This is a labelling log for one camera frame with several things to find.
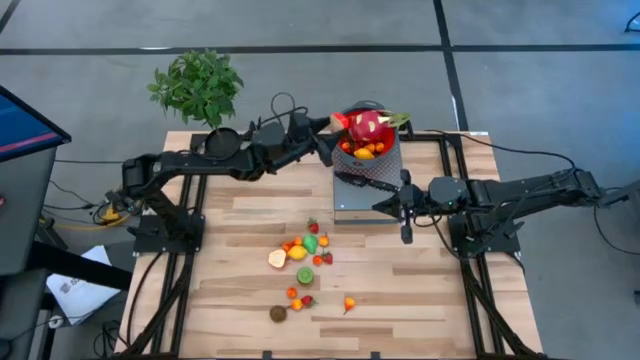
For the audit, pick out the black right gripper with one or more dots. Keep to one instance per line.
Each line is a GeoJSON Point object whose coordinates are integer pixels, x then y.
{"type": "Point", "coordinates": [407, 200]}

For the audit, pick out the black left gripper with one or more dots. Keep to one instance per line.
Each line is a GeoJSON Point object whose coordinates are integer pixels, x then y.
{"type": "Point", "coordinates": [300, 127]}

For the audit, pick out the small orange fruit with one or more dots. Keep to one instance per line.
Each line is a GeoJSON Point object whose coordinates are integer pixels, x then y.
{"type": "Point", "coordinates": [287, 246]}
{"type": "Point", "coordinates": [346, 146]}
{"type": "Point", "coordinates": [324, 240]}
{"type": "Point", "coordinates": [370, 147]}
{"type": "Point", "coordinates": [380, 146]}
{"type": "Point", "coordinates": [296, 240]}

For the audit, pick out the pink dragon fruit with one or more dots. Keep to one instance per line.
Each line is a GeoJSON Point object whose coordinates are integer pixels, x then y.
{"type": "Point", "coordinates": [370, 127]}

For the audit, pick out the yellow lemon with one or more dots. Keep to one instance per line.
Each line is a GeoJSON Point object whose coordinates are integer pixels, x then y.
{"type": "Point", "coordinates": [363, 153]}
{"type": "Point", "coordinates": [297, 252]}

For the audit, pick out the halved green kiwi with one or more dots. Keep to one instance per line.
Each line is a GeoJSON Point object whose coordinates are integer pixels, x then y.
{"type": "Point", "coordinates": [305, 275]}

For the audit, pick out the halved cream fruit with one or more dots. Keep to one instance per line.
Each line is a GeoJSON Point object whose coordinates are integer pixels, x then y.
{"type": "Point", "coordinates": [277, 258]}

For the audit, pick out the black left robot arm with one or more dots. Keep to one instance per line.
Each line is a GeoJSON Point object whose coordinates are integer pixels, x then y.
{"type": "Point", "coordinates": [200, 162]}

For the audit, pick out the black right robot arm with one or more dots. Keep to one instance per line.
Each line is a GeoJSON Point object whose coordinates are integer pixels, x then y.
{"type": "Point", "coordinates": [525, 192]}

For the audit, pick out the green fruit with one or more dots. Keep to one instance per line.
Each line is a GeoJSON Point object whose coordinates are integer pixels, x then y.
{"type": "Point", "coordinates": [310, 243]}

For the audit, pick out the small red fruit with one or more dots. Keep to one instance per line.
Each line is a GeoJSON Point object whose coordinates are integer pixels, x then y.
{"type": "Point", "coordinates": [291, 292]}

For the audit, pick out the grey perforated metal shelf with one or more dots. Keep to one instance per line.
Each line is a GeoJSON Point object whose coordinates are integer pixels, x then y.
{"type": "Point", "coordinates": [367, 202]}

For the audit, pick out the black plastic knife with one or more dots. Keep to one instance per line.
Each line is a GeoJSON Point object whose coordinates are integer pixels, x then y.
{"type": "Point", "coordinates": [370, 182]}

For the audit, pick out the red collapsible bowl grey rim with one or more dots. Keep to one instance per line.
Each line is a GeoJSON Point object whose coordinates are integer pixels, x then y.
{"type": "Point", "coordinates": [390, 145]}

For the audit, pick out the small red strawberry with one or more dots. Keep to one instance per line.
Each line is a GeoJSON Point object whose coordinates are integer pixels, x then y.
{"type": "Point", "coordinates": [313, 226]}
{"type": "Point", "coordinates": [327, 258]}

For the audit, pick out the orange red peach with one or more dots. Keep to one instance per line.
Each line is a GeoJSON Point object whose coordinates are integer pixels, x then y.
{"type": "Point", "coordinates": [317, 260]}

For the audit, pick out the large leafy strawberry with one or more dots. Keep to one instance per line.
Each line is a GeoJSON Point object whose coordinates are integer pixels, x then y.
{"type": "Point", "coordinates": [307, 300]}

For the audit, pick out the green plant in black pot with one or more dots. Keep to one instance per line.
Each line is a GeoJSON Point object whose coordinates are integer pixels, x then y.
{"type": "Point", "coordinates": [197, 87]}

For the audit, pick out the orange yellow pear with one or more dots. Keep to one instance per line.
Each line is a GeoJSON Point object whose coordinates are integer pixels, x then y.
{"type": "Point", "coordinates": [297, 304]}

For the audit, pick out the brown whole kiwi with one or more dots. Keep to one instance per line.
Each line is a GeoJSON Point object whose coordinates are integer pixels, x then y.
{"type": "Point", "coordinates": [278, 313]}

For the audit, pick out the black desk beam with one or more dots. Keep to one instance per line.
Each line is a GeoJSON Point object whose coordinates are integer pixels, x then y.
{"type": "Point", "coordinates": [75, 267]}

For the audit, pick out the white paper sheets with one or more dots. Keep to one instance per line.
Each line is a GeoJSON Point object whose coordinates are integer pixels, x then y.
{"type": "Point", "coordinates": [80, 290]}

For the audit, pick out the blue screen monitor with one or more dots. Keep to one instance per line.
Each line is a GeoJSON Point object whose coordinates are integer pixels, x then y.
{"type": "Point", "coordinates": [25, 125]}

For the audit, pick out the grey cabinet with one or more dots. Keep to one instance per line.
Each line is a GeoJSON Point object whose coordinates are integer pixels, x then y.
{"type": "Point", "coordinates": [20, 210]}

